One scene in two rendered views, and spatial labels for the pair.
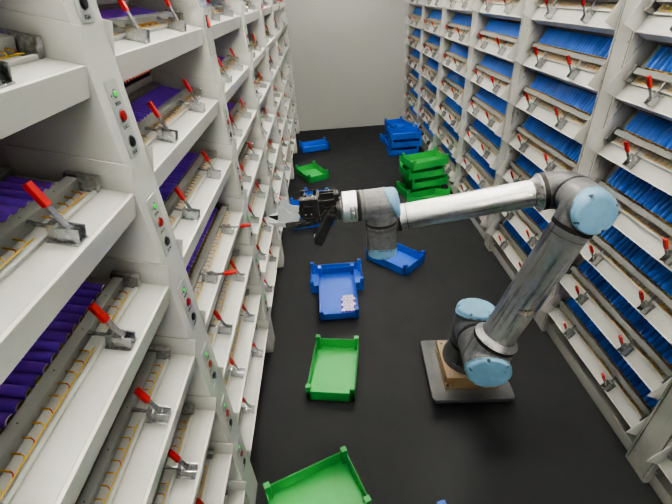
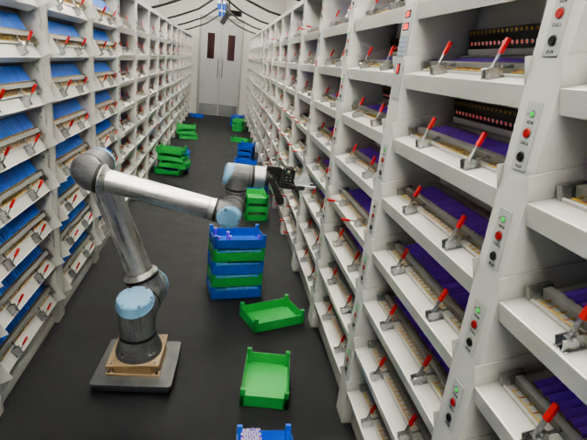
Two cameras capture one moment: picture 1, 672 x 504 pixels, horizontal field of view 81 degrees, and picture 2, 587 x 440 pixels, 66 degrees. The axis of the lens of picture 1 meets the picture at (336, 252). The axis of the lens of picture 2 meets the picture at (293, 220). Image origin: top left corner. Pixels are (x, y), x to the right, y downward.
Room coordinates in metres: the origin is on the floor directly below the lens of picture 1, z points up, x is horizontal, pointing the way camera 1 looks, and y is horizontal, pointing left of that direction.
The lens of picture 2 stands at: (2.84, -0.21, 1.34)
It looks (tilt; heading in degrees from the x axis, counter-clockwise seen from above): 19 degrees down; 170
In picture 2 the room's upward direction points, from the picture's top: 7 degrees clockwise
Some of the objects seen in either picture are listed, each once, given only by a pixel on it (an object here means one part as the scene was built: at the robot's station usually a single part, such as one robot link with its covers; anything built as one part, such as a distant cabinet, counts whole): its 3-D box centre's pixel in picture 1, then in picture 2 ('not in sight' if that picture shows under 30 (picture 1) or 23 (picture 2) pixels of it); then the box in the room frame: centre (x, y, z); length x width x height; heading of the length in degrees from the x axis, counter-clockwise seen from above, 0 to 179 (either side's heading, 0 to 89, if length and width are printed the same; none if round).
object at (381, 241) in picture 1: (381, 236); (233, 202); (1.03, -0.14, 0.79); 0.12 x 0.09 x 0.12; 173
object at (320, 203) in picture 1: (319, 207); (279, 177); (1.03, 0.04, 0.90); 0.12 x 0.08 x 0.09; 90
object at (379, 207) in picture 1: (378, 204); (238, 175); (1.03, -0.13, 0.90); 0.12 x 0.09 x 0.10; 90
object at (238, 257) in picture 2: not in sight; (236, 248); (0.33, -0.08, 0.28); 0.30 x 0.20 x 0.08; 100
